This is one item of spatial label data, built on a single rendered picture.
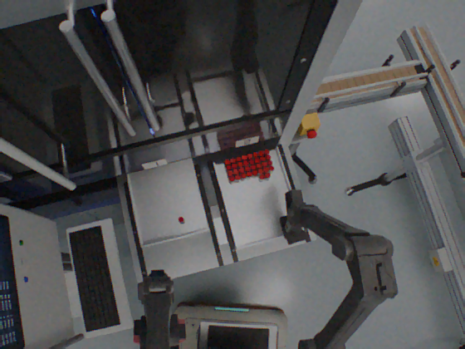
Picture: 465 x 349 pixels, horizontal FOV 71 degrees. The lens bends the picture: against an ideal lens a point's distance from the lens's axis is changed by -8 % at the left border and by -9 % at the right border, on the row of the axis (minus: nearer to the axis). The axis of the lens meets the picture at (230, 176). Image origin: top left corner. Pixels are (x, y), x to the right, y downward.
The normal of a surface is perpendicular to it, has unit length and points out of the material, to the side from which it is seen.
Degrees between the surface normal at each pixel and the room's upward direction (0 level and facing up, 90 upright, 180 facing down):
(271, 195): 0
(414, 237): 0
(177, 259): 0
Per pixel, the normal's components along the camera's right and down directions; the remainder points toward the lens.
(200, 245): 0.02, -0.25
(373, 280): 0.14, -0.43
